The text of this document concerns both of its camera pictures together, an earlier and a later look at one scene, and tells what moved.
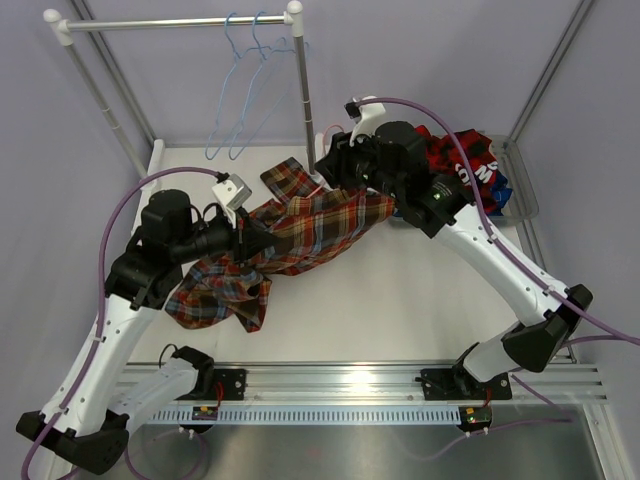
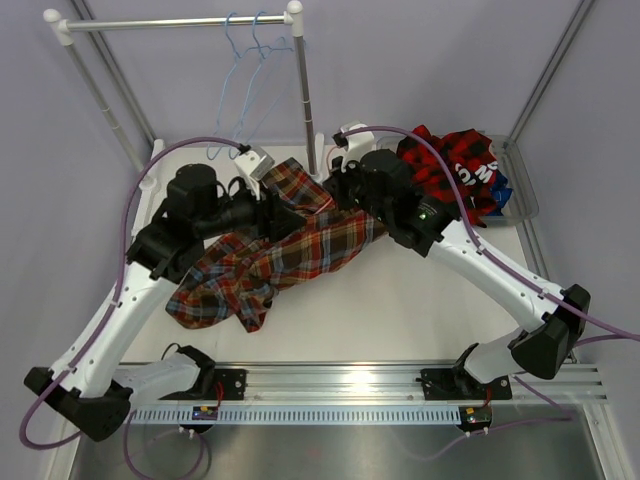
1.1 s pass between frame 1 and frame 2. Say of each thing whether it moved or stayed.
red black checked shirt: stayed
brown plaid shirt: moved
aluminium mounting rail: stayed
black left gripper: moved
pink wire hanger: moved
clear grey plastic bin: stayed
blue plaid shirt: stayed
